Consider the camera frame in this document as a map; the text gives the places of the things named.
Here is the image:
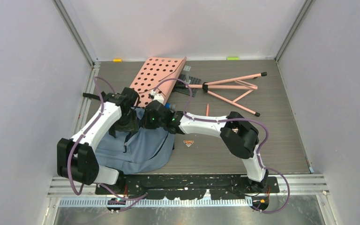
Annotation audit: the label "blue fabric backpack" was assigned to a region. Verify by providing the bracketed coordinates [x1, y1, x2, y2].
[92, 107, 175, 175]

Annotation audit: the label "small orange triangle wrapper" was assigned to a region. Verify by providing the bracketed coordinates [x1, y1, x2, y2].
[183, 140, 194, 147]

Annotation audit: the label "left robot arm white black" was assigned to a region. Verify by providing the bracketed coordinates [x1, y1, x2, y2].
[57, 88, 139, 194]

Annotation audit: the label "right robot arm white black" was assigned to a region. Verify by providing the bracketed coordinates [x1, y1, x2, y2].
[141, 100, 269, 192]

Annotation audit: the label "blue marker pen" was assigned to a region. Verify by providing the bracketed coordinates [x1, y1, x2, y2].
[165, 103, 176, 111]

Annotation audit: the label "dark grey lego baseplate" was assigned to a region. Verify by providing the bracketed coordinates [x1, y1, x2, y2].
[172, 76, 202, 97]

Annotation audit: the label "pink perforated stand board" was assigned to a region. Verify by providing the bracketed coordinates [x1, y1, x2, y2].
[130, 57, 187, 107]

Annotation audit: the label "pink folding stand legs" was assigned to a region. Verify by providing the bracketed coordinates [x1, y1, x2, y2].
[188, 72, 268, 117]

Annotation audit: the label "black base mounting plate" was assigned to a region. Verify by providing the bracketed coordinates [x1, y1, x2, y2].
[95, 174, 280, 200]

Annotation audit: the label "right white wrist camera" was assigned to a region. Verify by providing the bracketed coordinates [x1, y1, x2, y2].
[149, 90, 165, 104]

